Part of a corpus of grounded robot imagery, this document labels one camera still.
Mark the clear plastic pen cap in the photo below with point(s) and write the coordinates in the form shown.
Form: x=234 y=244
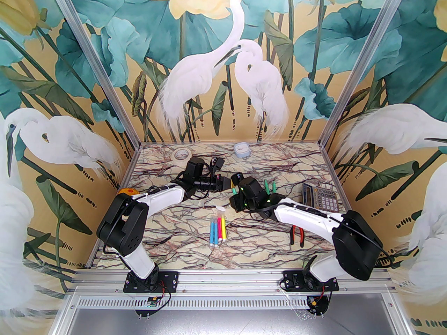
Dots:
x=220 y=209

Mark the yellow highlighter pen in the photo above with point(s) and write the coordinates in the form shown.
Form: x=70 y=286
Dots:
x=224 y=229

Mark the pink highlighter pen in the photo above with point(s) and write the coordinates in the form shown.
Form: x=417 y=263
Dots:
x=220 y=229

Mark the blue highlighter pen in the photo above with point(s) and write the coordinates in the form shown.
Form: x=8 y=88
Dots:
x=212 y=234
x=216 y=236

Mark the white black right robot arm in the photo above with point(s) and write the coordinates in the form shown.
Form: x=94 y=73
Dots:
x=303 y=218

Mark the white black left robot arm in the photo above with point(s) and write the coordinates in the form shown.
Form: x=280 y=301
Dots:
x=160 y=195

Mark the beige masking tape roll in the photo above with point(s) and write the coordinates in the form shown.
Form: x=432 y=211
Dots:
x=176 y=159

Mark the small light blue case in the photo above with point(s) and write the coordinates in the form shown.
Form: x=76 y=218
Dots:
x=241 y=150

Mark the grey desk calculator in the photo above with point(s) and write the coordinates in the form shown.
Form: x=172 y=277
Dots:
x=323 y=197

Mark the orange round object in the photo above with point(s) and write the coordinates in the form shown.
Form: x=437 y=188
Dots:
x=126 y=191

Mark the grey metal front panel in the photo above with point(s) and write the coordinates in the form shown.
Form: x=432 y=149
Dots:
x=227 y=321

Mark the controller board with yellow plug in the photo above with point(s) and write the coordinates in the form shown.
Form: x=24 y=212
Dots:
x=314 y=303

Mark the green controller circuit board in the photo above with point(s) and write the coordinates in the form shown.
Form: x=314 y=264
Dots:
x=152 y=303

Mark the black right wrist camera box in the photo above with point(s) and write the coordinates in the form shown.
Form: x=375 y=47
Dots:
x=237 y=178

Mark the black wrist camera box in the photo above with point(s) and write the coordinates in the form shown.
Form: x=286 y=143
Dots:
x=237 y=178
x=217 y=163

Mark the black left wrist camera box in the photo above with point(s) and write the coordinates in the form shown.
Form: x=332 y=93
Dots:
x=217 y=163

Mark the aluminium front rail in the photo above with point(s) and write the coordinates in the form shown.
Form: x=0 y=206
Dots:
x=227 y=281

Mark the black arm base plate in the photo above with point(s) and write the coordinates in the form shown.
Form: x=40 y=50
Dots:
x=291 y=279
x=167 y=279

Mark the aluminium frame post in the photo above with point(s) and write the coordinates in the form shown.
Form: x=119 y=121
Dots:
x=360 y=65
x=97 y=65

